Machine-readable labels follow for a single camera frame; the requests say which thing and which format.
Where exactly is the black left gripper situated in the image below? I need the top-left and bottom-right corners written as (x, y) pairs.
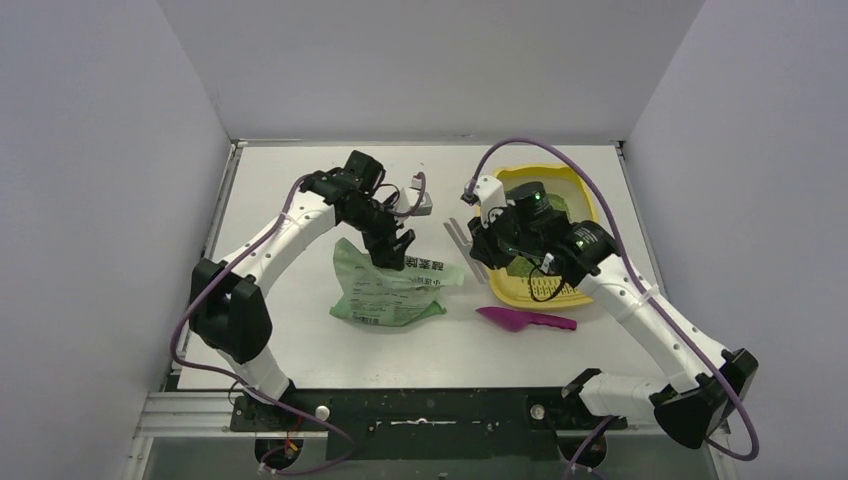
top-left (343, 194), bottom-right (414, 269)

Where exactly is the white bag sealing clip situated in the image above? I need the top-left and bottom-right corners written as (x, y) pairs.
top-left (443, 217), bottom-right (489, 285)

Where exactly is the green cat litter bag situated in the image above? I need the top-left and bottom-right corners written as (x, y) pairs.
top-left (329, 238), bottom-right (465, 327)

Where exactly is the magenta plastic scoop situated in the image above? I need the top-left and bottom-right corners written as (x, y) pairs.
top-left (476, 306), bottom-right (577, 333)

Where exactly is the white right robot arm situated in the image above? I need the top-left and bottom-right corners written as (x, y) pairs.
top-left (461, 176), bottom-right (759, 449)

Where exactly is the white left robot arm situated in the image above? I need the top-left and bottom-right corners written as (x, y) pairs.
top-left (188, 150), bottom-right (427, 429)

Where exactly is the green litter in box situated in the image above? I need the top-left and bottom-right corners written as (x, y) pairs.
top-left (506, 193), bottom-right (571, 277)

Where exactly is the yellow litter box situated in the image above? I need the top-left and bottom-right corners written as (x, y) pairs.
top-left (487, 164), bottom-right (599, 311)

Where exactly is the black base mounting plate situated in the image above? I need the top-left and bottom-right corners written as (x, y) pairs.
top-left (230, 387), bottom-right (600, 461)

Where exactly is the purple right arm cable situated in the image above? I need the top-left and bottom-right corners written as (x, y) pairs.
top-left (460, 137), bottom-right (761, 480)

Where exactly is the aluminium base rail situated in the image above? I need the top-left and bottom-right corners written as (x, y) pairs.
top-left (122, 391), bottom-right (739, 479)

